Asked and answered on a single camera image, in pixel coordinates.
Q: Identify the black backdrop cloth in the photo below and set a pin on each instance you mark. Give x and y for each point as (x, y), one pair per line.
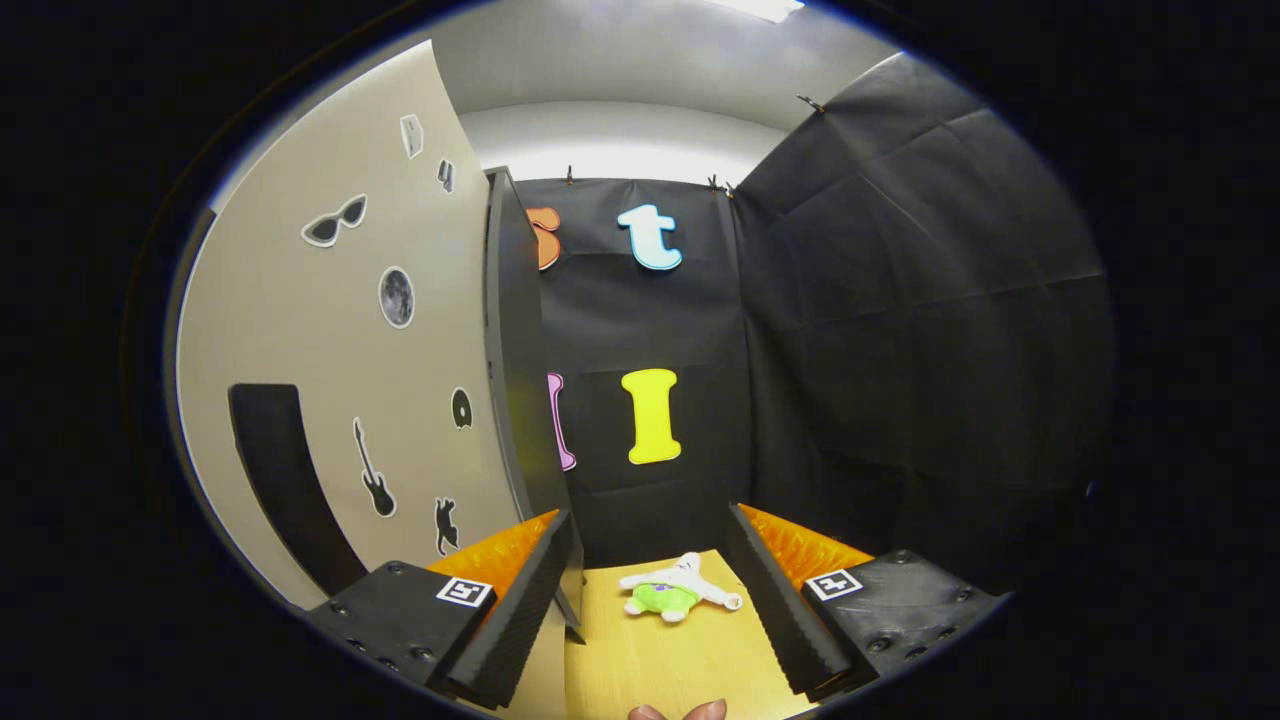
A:
(900, 300)

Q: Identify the green and white plush toy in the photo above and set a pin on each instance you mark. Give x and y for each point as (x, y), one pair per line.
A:
(665, 598)

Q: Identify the long ceiling light strip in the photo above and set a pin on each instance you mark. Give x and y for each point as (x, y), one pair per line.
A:
(760, 8)

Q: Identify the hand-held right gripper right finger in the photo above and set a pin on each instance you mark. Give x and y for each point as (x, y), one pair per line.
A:
(780, 610)

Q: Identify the beige cabinet door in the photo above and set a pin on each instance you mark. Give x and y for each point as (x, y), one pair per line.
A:
(300, 300)

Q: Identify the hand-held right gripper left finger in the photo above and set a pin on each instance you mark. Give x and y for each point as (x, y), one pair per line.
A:
(520, 610)

